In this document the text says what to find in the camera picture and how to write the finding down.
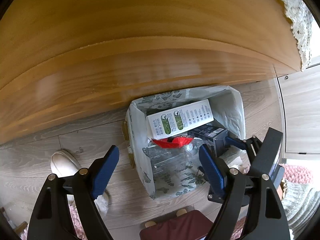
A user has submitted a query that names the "white green carton box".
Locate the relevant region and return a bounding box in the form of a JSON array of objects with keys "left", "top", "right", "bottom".
[{"left": 146, "top": 99, "right": 214, "bottom": 140}]

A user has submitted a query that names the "dark red stool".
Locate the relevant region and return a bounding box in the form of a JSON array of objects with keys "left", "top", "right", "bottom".
[{"left": 139, "top": 210, "right": 213, "bottom": 240}]

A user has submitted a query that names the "white fluffy slipper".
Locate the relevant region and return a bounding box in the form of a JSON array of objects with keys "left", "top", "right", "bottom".
[{"left": 50, "top": 150, "right": 110, "bottom": 218}]

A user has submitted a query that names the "clear plastic bottle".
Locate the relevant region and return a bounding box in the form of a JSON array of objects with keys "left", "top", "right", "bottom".
[{"left": 143, "top": 138, "right": 203, "bottom": 177}]

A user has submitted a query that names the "leaf-pattern trash bag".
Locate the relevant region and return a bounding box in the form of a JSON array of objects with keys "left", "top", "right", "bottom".
[{"left": 126, "top": 86, "right": 246, "bottom": 199}]

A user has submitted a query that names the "black small box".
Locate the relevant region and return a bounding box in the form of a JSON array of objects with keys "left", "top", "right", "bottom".
[{"left": 187, "top": 124, "right": 229, "bottom": 157}]

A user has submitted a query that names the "brown checkered bedspread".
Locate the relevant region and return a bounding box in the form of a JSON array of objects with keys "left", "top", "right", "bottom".
[{"left": 281, "top": 0, "right": 313, "bottom": 72}]

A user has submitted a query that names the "red wrapper in bin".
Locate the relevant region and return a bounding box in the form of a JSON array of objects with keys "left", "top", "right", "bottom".
[{"left": 152, "top": 136, "right": 193, "bottom": 148}]

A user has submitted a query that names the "pink shaggy rug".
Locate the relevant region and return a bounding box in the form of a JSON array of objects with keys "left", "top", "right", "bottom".
[{"left": 281, "top": 164, "right": 312, "bottom": 184}]

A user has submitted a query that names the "wooden bed frame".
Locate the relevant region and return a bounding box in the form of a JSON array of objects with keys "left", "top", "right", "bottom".
[{"left": 1, "top": 0, "right": 302, "bottom": 142}]

